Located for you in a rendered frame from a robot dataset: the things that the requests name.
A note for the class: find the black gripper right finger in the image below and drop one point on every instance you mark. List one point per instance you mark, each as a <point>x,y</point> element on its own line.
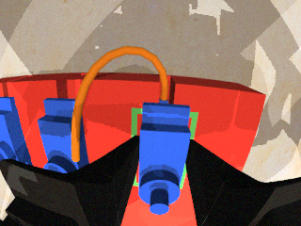
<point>225,196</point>

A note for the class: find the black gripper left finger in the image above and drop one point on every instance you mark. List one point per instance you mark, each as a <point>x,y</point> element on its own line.
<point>95,195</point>

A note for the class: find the blue micro servo with orange cable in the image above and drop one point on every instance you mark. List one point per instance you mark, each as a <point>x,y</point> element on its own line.
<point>163,135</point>

